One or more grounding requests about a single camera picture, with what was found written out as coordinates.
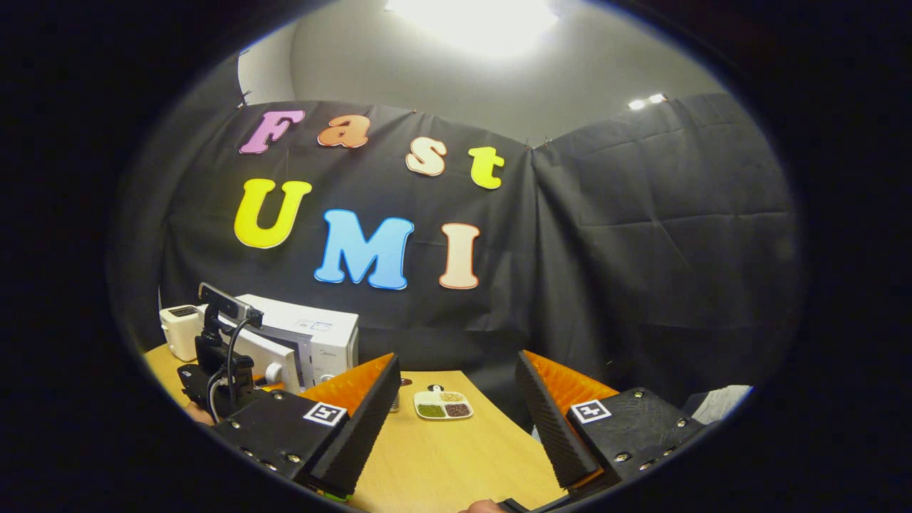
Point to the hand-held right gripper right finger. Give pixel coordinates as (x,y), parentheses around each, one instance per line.
(548,427)

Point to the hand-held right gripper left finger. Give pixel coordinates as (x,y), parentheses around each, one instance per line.
(363,434)

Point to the white microwave oven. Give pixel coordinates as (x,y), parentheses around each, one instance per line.
(313,335)

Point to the white toaster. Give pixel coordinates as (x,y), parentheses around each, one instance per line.
(179,331)

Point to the white divided grain dish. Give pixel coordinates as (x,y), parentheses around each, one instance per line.
(443,404)

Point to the white cloth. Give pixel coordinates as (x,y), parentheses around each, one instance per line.
(716,402)

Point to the black backdrop cloth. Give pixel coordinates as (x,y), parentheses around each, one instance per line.
(641,249)

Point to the small ceiling light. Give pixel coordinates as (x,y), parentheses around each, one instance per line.
(646,101)

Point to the large ceiling light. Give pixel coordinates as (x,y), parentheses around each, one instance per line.
(474,25)

